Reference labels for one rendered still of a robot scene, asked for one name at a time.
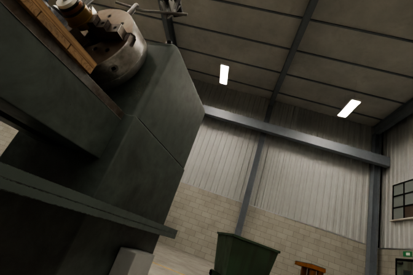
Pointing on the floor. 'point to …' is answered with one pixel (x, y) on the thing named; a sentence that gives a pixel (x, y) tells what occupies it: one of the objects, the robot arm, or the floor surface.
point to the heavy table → (310, 269)
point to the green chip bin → (242, 256)
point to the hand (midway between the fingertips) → (168, 18)
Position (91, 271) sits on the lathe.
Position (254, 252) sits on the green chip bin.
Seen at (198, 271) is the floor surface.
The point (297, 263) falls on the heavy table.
